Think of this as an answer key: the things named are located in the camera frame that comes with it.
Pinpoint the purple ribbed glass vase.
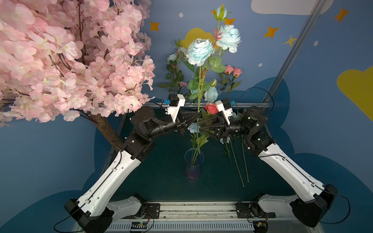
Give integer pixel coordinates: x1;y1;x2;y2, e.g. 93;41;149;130
184;148;205;180

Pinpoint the blue rose stem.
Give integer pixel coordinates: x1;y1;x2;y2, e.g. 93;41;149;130
187;79;218;103
231;112;250;183

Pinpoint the pink rose stem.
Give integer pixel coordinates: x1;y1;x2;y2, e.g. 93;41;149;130
218;65;242;96

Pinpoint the blue flower bunch purple vase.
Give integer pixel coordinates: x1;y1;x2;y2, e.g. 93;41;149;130
185;3;242;164

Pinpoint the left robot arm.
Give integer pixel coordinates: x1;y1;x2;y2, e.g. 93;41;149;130
65;106;202;233

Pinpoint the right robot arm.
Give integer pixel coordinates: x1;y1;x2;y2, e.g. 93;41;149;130
198;106;338;227

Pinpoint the red and coral rose stem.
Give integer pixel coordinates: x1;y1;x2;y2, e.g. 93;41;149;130
201;103;218;122

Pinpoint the pink cherry blossom tree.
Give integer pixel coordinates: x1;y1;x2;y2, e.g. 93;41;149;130
1;0;155;150

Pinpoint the aluminium frame back bar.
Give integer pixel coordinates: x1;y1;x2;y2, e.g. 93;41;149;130
145;102;270;109

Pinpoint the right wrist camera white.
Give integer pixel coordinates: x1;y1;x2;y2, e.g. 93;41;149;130
215;98;235;125

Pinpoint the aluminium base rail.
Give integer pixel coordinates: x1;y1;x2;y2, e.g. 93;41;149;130
106;202;323;233

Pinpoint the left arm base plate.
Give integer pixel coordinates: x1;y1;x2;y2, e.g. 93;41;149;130
140;203;160;219

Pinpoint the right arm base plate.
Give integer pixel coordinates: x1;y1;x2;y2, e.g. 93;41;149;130
235;202;276;218

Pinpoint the aluminium frame corner post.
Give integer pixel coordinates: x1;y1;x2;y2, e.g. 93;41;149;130
262;0;326;103

